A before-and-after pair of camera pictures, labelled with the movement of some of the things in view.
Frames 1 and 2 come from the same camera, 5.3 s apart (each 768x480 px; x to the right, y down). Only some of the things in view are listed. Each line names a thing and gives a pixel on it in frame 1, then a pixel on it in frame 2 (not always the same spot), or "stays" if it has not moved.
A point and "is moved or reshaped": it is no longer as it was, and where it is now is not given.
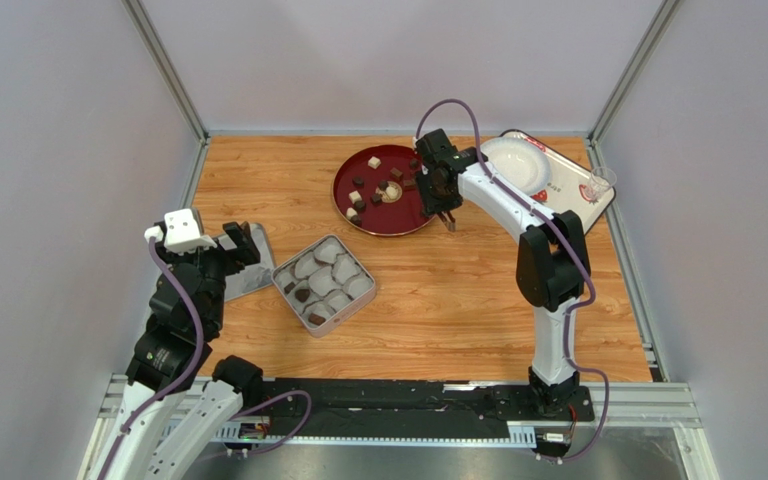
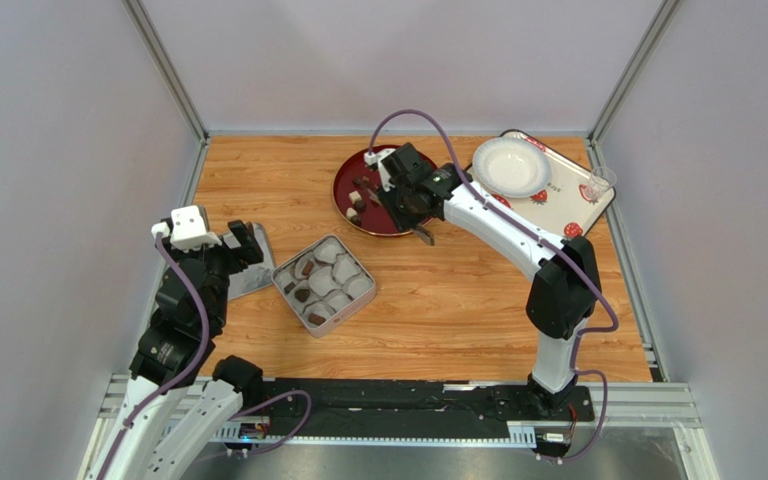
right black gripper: x=437 y=199 → x=414 y=217
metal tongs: x=448 y=220 is moved or reshaped
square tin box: x=324 y=283 stays
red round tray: x=374 y=191 stays
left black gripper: x=240 y=235 stays
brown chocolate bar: x=316 y=319 stays
